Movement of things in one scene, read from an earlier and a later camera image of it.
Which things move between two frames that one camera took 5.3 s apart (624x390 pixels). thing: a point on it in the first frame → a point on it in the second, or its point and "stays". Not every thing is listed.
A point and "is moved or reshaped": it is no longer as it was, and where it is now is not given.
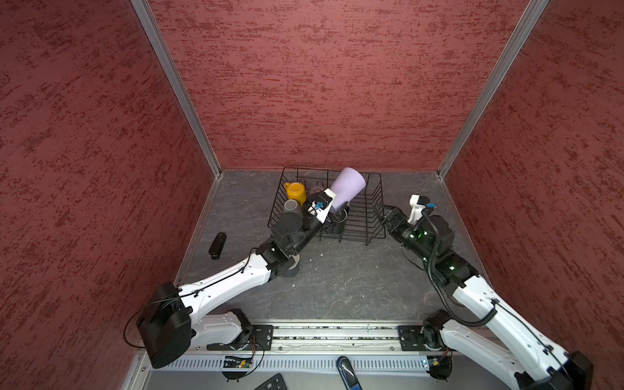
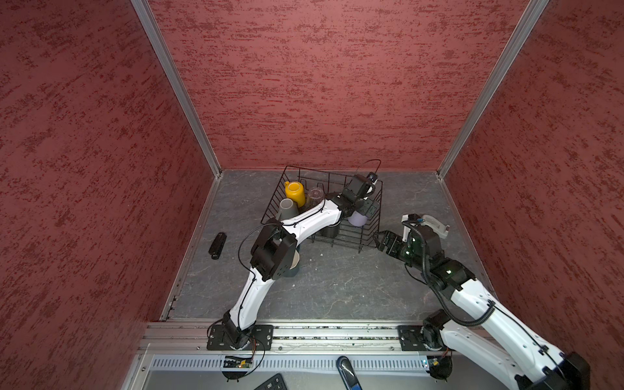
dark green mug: x=291 y=266 stays
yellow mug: x=296 y=191 stays
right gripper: x=401 y=220 → x=395 y=240
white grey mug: x=291 y=205 stays
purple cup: x=348 y=184 is moved or reshaped
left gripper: x=309 y=196 → x=369 y=207
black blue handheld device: x=348 y=374 stays
